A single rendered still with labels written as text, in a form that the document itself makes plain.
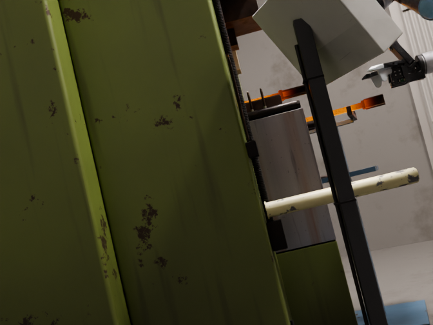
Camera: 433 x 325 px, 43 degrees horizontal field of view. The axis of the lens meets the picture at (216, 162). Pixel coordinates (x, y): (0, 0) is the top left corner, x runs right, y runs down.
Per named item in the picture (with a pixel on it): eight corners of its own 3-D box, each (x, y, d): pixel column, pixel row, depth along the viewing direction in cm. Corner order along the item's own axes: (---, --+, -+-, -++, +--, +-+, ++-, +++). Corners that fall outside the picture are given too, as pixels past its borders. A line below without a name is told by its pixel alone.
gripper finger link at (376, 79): (365, 91, 204) (388, 83, 198) (361, 76, 205) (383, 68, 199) (368, 91, 207) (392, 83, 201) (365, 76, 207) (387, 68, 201)
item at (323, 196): (417, 183, 161) (412, 166, 161) (421, 183, 155) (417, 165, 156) (269, 218, 165) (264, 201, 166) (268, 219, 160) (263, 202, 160)
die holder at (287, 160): (327, 230, 218) (299, 120, 221) (336, 239, 180) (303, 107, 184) (190, 262, 224) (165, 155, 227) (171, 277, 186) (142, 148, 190)
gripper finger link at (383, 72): (377, 81, 187) (396, 78, 192) (373, 64, 188) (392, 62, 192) (371, 84, 190) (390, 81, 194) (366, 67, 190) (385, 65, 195)
